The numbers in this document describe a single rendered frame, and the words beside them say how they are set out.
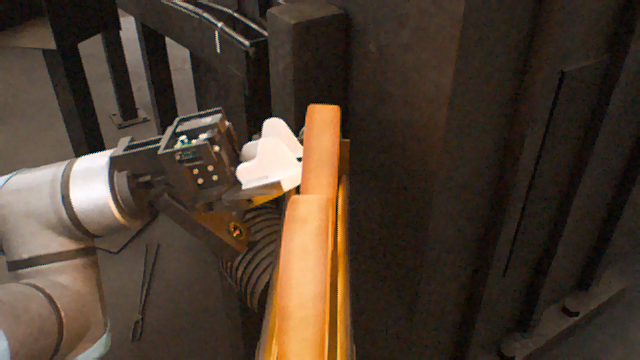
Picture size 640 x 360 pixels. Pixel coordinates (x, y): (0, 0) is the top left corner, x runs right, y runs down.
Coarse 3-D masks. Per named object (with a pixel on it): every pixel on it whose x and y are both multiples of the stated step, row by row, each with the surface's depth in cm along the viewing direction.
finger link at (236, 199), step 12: (276, 180) 52; (228, 192) 53; (240, 192) 52; (252, 192) 52; (264, 192) 52; (276, 192) 52; (216, 204) 53; (228, 204) 52; (240, 204) 52; (252, 204) 52
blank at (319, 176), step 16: (320, 112) 51; (336, 112) 51; (320, 128) 49; (336, 128) 49; (304, 144) 48; (320, 144) 48; (336, 144) 48; (304, 160) 48; (320, 160) 48; (336, 160) 48; (304, 176) 48; (320, 176) 48; (336, 176) 48; (304, 192) 48; (320, 192) 48; (336, 192) 48
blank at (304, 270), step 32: (288, 224) 38; (320, 224) 38; (288, 256) 36; (320, 256) 36; (288, 288) 35; (320, 288) 35; (288, 320) 35; (320, 320) 35; (288, 352) 36; (320, 352) 36
